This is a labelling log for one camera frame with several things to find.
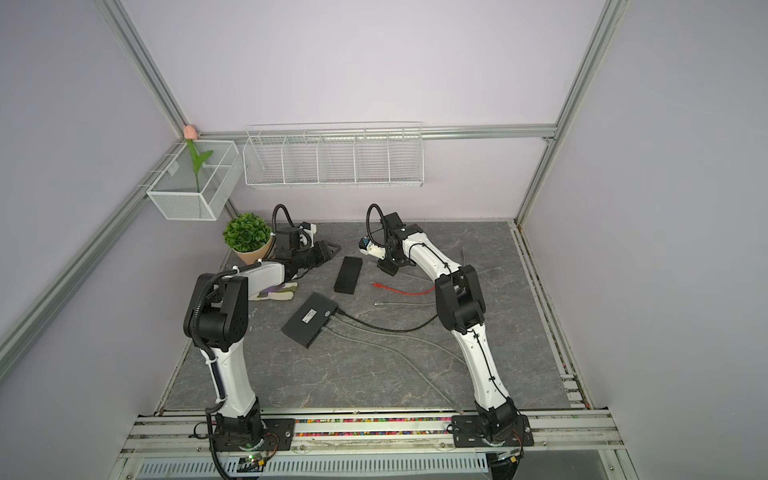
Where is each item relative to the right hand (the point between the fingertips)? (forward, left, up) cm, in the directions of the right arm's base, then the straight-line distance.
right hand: (387, 264), depth 102 cm
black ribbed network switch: (-1, +14, -6) cm, 15 cm away
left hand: (+1, +15, +6) cm, 17 cm away
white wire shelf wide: (+29, +11, +25) cm, 39 cm away
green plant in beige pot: (+3, +45, +11) cm, 46 cm away
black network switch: (-20, +24, -2) cm, 31 cm away
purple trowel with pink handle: (-25, +27, +23) cm, 43 cm away
